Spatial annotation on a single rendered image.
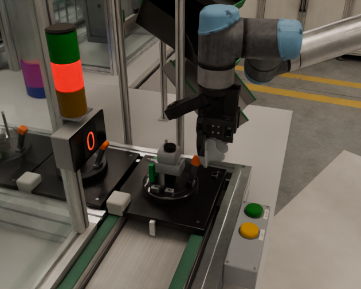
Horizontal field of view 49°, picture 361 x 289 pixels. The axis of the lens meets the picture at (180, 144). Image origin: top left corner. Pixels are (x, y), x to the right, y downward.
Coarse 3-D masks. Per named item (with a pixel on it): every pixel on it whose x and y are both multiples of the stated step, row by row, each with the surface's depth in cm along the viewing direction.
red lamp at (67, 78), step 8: (56, 64) 65; (64, 64) 65; (72, 64) 66; (80, 64) 67; (56, 72) 66; (64, 72) 66; (72, 72) 66; (80, 72) 68; (56, 80) 67; (64, 80) 67; (72, 80) 67; (80, 80) 68; (56, 88) 68; (64, 88) 67; (72, 88) 68; (80, 88) 69
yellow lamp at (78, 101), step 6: (78, 90) 69; (84, 90) 70; (60, 96) 68; (66, 96) 68; (72, 96) 68; (78, 96) 69; (84, 96) 70; (60, 102) 69; (66, 102) 69; (72, 102) 69; (78, 102) 69; (84, 102) 71; (60, 108) 70; (66, 108) 69; (72, 108) 69; (78, 108) 70; (84, 108) 71; (60, 114) 71; (66, 114) 70; (72, 114) 70; (78, 114) 70
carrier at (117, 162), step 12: (96, 156) 108; (108, 156) 112; (120, 156) 112; (132, 156) 112; (84, 168) 104; (96, 168) 103; (108, 168) 107; (120, 168) 107; (132, 168) 110; (84, 180) 101; (96, 180) 103; (108, 180) 103; (120, 180) 103; (84, 192) 98; (96, 192) 98; (108, 192) 98; (96, 204) 95
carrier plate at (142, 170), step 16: (144, 160) 110; (144, 176) 104; (208, 176) 104; (224, 176) 104; (128, 192) 98; (208, 192) 98; (128, 208) 93; (144, 208) 93; (160, 208) 93; (176, 208) 93; (192, 208) 93; (208, 208) 93; (160, 224) 91; (176, 224) 89; (192, 224) 89
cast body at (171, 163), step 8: (168, 144) 94; (160, 152) 93; (168, 152) 93; (176, 152) 93; (152, 160) 97; (160, 160) 94; (168, 160) 93; (176, 160) 94; (184, 160) 96; (160, 168) 95; (168, 168) 94; (176, 168) 94
